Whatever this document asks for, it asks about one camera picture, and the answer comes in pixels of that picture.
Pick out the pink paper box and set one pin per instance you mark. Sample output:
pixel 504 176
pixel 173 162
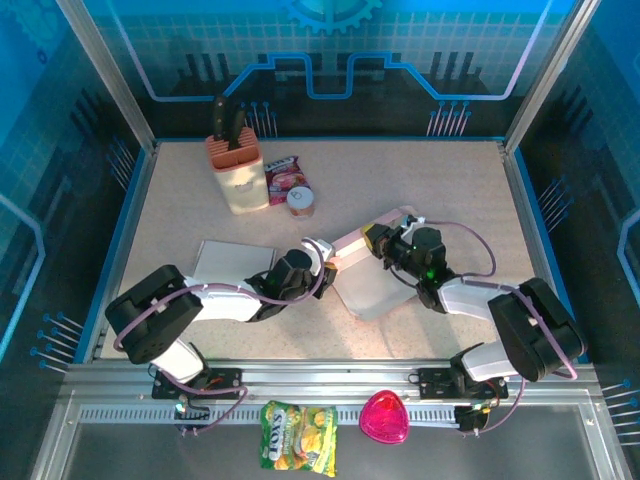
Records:
pixel 370 290

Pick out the white paper box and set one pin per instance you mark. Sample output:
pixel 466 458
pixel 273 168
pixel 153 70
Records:
pixel 230 260

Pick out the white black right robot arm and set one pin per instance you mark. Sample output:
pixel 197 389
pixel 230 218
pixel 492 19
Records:
pixel 535 325

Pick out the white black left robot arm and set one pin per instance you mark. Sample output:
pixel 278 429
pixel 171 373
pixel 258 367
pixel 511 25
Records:
pixel 150 310

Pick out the small tin can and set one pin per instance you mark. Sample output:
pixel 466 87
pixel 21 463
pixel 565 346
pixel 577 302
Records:
pixel 300 200

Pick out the red candy bag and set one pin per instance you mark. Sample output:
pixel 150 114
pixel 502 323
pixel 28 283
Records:
pixel 282 175

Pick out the beige knife block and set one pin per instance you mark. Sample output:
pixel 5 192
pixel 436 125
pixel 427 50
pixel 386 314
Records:
pixel 240 185

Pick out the pink triangular plastic container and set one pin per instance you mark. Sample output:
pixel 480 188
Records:
pixel 384 417

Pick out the yellow green candy bag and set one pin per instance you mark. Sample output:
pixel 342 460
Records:
pixel 300 437

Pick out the black controller board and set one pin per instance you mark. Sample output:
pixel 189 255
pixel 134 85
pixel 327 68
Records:
pixel 467 417
pixel 192 412

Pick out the aluminium front rail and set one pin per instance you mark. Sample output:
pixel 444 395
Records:
pixel 325 380

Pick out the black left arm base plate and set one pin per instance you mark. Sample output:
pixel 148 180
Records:
pixel 227 382

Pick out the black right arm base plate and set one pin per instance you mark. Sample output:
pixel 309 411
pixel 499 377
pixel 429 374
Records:
pixel 432 382

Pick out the aluminium frame post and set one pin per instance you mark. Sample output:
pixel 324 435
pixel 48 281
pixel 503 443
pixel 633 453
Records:
pixel 110 85
pixel 542 85

